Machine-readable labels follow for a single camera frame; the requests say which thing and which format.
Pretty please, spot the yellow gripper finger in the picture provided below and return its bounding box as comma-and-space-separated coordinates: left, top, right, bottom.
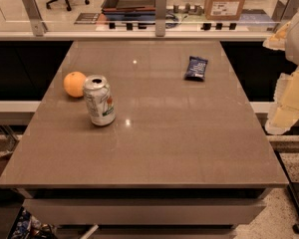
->
265, 67, 299, 135
262, 22, 291, 51

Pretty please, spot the silver green 7up can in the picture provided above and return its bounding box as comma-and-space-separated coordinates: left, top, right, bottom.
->
83, 75, 116, 126

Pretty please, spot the cardboard box with label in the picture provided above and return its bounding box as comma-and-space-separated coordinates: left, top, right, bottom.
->
204, 0, 245, 21

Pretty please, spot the blue snack packet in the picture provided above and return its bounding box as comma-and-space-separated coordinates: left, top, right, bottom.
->
184, 56, 208, 82

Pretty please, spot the orange fruit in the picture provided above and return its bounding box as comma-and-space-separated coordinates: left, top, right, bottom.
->
63, 72, 86, 98

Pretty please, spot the grey table drawer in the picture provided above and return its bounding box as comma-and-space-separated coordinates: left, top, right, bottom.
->
24, 199, 265, 225

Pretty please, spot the colourful items bin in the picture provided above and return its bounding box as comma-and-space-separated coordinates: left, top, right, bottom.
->
7, 208, 57, 239

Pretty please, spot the right metal glass bracket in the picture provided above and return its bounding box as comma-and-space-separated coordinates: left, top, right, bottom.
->
272, 0, 299, 32

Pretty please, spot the metal glass bracket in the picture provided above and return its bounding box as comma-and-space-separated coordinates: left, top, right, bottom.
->
155, 0, 166, 37
22, 0, 47, 37
272, 0, 299, 32

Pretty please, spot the middle metal glass bracket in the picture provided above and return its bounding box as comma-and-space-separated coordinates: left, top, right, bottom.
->
155, 0, 166, 37

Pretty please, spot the left metal glass bracket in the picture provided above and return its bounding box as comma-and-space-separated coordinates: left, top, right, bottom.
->
22, 0, 47, 37

